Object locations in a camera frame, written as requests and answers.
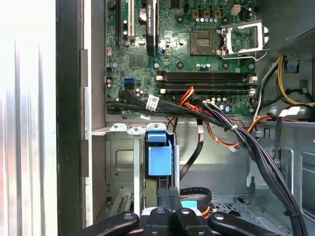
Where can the hard disk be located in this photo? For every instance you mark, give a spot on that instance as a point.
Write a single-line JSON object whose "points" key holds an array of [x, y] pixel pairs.
{"points": [[158, 159]]}

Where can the metal locking lever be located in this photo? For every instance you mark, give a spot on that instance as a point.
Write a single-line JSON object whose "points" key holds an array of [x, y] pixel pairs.
{"points": [[238, 58]]}

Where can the black expansion slot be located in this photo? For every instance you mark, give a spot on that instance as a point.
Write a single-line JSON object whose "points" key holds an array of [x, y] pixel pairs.
{"points": [[119, 24]]}

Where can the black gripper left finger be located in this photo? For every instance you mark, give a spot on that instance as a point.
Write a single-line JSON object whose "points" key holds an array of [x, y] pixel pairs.
{"points": [[157, 221]]}

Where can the black PC case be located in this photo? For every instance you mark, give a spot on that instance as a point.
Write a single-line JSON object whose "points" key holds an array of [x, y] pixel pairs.
{"points": [[69, 123]]}

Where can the blue plastic drive latch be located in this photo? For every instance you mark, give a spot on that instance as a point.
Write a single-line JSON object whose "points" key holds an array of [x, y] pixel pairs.
{"points": [[292, 65]]}

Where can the black graphics card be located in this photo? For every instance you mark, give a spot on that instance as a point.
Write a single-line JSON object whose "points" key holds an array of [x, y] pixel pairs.
{"points": [[151, 27]]}

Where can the white expansion slot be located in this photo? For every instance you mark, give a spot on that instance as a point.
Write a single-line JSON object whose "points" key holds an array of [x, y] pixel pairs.
{"points": [[131, 19]]}

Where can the metal disk bay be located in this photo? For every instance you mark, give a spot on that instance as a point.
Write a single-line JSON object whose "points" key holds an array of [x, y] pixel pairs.
{"points": [[123, 157]]}

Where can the grey power supply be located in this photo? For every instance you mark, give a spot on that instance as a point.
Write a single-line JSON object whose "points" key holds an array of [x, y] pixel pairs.
{"points": [[283, 19]]}

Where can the CPU socket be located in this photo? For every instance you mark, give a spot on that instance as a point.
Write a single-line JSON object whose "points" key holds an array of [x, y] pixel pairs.
{"points": [[203, 43]]}

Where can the blue SATA port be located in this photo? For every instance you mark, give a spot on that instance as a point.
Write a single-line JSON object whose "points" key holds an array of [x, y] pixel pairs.
{"points": [[128, 80]]}

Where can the silver coin cell battery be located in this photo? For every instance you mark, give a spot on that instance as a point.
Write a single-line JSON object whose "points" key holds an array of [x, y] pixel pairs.
{"points": [[143, 14]]}

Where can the metal socket cover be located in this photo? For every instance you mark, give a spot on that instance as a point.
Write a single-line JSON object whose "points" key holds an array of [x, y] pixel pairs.
{"points": [[261, 37]]}

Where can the green motherboard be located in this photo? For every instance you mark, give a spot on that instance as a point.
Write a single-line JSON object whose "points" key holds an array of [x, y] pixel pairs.
{"points": [[172, 44]]}

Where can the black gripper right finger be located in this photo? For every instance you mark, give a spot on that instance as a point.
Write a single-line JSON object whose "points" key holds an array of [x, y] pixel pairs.
{"points": [[184, 221]]}

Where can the black RAM slot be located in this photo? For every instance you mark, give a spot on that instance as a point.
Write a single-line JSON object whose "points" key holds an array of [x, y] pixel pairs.
{"points": [[206, 89], [206, 76]]}

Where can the metal optical drive cage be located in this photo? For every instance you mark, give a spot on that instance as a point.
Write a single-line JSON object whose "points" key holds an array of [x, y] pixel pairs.
{"points": [[305, 167]]}

